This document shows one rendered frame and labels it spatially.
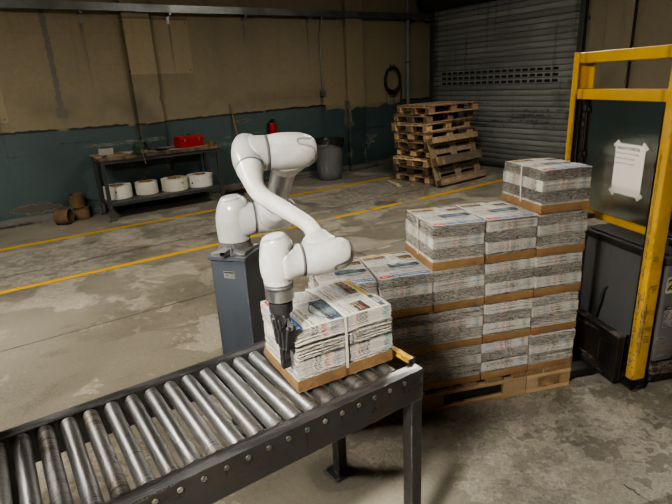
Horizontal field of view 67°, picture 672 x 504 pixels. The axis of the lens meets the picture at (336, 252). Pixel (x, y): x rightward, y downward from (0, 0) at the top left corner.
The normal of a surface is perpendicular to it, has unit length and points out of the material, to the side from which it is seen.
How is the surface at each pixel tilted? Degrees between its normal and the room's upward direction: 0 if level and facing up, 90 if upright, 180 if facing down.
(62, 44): 90
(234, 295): 90
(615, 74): 90
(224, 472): 90
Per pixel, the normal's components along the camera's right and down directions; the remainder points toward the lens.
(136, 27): 0.57, 0.24
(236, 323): -0.30, 0.32
